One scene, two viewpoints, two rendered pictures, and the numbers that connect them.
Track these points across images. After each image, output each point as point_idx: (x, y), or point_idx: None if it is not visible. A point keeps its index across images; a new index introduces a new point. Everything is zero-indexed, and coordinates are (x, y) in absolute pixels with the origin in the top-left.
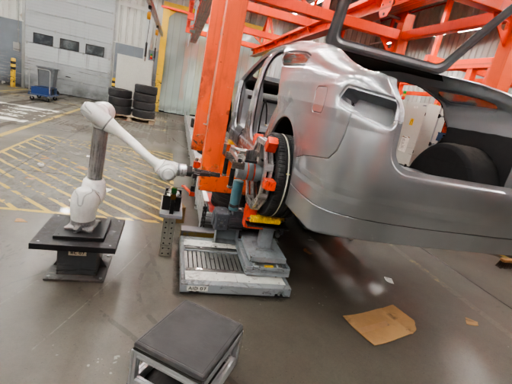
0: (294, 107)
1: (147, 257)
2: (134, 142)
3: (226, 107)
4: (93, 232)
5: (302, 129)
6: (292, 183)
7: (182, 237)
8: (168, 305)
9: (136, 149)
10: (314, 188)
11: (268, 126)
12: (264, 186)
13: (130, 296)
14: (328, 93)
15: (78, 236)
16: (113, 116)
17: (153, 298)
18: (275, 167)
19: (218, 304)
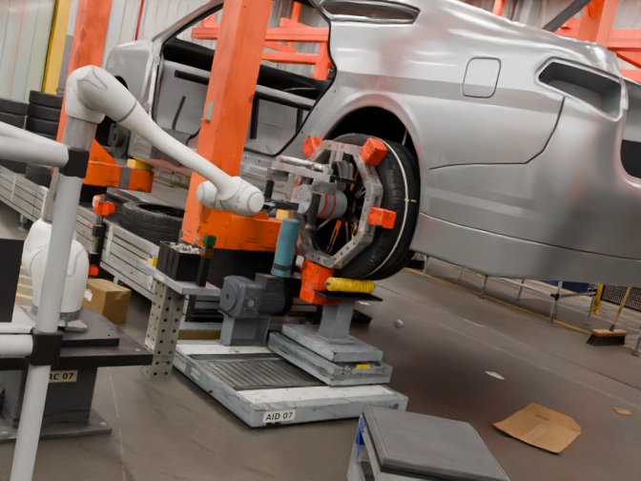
0: (403, 90)
1: (133, 384)
2: (180, 145)
3: (250, 88)
4: (87, 329)
5: (438, 125)
6: (428, 211)
7: None
8: (257, 449)
9: (189, 158)
10: (498, 211)
11: (305, 125)
12: (376, 220)
13: (181, 445)
14: (504, 69)
15: (72, 339)
16: None
17: (221, 442)
18: None
19: (322, 436)
